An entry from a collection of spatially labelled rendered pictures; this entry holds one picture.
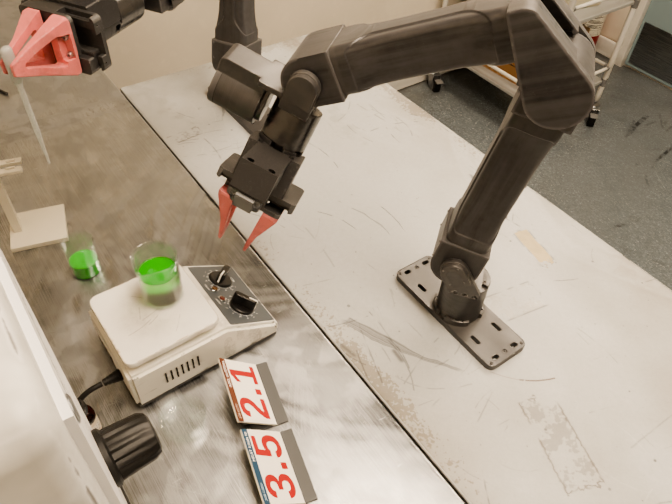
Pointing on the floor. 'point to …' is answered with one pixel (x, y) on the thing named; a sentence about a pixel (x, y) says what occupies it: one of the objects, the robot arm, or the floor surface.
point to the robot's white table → (481, 487)
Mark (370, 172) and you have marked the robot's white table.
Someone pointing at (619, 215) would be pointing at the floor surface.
